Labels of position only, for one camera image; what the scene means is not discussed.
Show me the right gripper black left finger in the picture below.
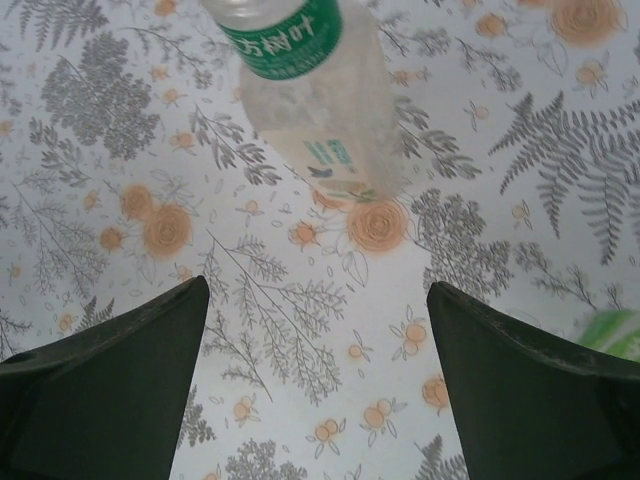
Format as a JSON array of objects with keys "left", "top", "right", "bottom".
[{"left": 0, "top": 274, "right": 210, "bottom": 480}]

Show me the floral print tablecloth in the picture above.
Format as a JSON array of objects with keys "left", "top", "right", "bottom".
[{"left": 0, "top": 0, "right": 640, "bottom": 480}]

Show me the dark green label clear bottle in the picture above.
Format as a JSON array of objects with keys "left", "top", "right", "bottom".
[{"left": 199, "top": 0, "right": 416, "bottom": 204}]

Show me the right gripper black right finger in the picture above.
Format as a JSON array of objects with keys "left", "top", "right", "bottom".
[{"left": 426, "top": 280, "right": 640, "bottom": 480}]

